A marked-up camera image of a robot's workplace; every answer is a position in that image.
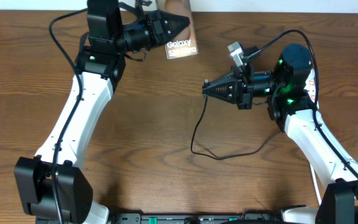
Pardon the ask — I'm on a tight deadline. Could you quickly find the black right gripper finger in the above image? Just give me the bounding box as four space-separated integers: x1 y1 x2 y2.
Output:
202 84 239 104
204 71 238 86

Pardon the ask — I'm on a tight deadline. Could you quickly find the black USB charging cable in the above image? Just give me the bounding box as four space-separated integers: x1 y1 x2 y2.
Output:
190 79 284 161

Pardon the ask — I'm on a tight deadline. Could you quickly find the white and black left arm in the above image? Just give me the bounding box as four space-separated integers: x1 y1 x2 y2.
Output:
14 0 190 223

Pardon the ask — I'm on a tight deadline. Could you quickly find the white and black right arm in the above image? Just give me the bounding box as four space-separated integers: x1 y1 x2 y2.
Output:
202 43 358 223

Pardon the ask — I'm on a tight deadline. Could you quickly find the white power strip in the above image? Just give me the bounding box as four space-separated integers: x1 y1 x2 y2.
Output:
304 68 316 103

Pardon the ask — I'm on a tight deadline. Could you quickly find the white power strip cord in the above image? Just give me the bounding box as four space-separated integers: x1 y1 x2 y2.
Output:
310 164 323 205

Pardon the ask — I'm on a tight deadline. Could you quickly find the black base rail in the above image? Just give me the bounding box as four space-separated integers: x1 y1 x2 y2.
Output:
35 211 316 224

